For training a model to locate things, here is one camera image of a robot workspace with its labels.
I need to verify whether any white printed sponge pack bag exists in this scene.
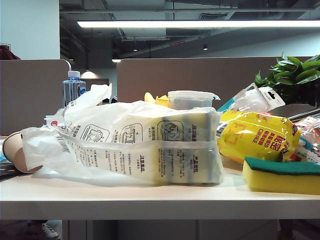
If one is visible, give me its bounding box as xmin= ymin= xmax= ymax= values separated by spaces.
xmin=21 ymin=99 xmax=225 ymax=187

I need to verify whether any round clear lidded container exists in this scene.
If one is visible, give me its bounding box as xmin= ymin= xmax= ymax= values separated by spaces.
xmin=167 ymin=90 xmax=221 ymax=111

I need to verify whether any grey-brown desk partition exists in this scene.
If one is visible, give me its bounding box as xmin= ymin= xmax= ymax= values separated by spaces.
xmin=116 ymin=56 xmax=320 ymax=112
xmin=0 ymin=59 xmax=72 ymax=137

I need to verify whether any thin white plastic bag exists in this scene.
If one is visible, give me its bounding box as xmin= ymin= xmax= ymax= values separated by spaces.
xmin=63 ymin=83 xmax=113 ymax=113

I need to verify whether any blue water bottle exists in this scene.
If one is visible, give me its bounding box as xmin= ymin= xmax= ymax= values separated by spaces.
xmin=61 ymin=70 xmax=87 ymax=109

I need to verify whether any teal hook blister package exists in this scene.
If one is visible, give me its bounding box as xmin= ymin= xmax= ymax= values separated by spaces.
xmin=216 ymin=83 xmax=286 ymax=113

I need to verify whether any yellow snack bag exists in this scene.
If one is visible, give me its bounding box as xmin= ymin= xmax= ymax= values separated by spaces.
xmin=216 ymin=109 xmax=303 ymax=165

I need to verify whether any long ceiling strip light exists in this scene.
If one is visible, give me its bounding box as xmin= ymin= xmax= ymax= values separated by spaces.
xmin=76 ymin=19 xmax=320 ymax=28

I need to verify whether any clear zip bag red logo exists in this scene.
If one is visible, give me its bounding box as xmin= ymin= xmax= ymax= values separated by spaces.
xmin=43 ymin=113 xmax=67 ymax=132

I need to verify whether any yellow green scouring sponge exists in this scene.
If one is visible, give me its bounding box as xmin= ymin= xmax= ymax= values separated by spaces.
xmin=241 ymin=156 xmax=320 ymax=196

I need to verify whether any green leafy plant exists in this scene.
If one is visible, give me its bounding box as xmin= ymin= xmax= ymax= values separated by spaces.
xmin=254 ymin=51 xmax=320 ymax=106

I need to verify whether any brown paper cup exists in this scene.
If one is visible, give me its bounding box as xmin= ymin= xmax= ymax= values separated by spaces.
xmin=1 ymin=131 xmax=44 ymax=174

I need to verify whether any red printed clear snack bag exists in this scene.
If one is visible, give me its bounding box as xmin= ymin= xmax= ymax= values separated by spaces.
xmin=287 ymin=116 xmax=320 ymax=165

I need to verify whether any white sneaker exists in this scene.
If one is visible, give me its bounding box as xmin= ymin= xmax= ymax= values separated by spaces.
xmin=41 ymin=221 xmax=62 ymax=240

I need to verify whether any black flat item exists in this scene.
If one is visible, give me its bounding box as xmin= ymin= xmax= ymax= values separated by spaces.
xmin=0 ymin=162 xmax=22 ymax=181

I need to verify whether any dark red garment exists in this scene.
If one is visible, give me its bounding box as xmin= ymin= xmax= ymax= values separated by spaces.
xmin=0 ymin=42 xmax=21 ymax=60

